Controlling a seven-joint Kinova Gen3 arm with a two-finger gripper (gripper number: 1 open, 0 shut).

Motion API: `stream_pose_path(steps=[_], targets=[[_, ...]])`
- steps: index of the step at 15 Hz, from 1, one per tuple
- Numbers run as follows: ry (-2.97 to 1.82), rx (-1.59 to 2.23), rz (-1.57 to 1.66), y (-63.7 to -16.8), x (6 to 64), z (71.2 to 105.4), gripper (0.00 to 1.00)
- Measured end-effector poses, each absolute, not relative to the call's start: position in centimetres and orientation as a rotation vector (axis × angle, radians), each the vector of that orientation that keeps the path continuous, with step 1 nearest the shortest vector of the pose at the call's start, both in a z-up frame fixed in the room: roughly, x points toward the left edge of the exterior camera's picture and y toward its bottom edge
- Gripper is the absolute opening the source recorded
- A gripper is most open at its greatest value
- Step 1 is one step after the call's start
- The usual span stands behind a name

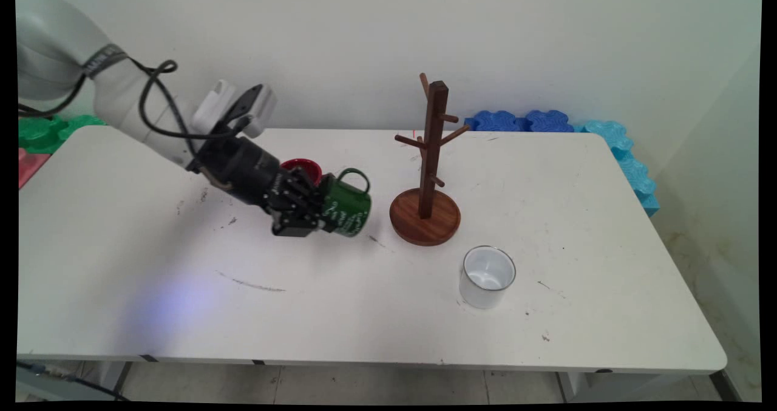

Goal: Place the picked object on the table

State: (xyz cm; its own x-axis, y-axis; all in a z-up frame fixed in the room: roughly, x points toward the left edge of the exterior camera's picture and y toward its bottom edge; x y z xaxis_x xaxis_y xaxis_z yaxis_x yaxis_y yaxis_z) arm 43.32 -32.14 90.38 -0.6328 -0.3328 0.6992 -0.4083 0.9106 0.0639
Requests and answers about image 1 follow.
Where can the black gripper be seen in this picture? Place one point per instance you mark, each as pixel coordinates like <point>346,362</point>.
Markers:
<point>243,168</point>

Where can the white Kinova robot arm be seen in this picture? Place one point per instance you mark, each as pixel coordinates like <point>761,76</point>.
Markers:
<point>54,47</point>

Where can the white enamel mug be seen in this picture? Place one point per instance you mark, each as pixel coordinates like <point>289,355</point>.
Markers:
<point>485,280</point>

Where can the pink foam mat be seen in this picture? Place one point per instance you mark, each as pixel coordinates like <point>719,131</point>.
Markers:
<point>30,167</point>

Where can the green enamel mug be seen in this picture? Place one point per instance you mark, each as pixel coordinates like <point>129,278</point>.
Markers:
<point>349,210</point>

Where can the brown wooden mug tree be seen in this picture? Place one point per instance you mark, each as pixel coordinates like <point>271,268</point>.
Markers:
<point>432,156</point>

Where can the dark blue foam mat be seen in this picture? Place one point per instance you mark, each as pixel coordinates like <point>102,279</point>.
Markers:
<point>495,121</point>
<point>548,121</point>

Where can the light blue foam mat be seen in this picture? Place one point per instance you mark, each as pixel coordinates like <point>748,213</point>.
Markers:
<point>607,135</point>
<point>640,183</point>

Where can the grey table leg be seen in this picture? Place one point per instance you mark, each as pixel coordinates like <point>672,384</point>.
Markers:
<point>103,374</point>
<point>613,385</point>

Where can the red enamel mug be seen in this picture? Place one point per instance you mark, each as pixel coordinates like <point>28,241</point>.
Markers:
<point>303,167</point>

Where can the green foam mat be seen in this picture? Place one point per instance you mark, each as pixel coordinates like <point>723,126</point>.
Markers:
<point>42,135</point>

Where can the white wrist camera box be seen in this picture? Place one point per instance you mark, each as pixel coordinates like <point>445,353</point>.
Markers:
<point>261,104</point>

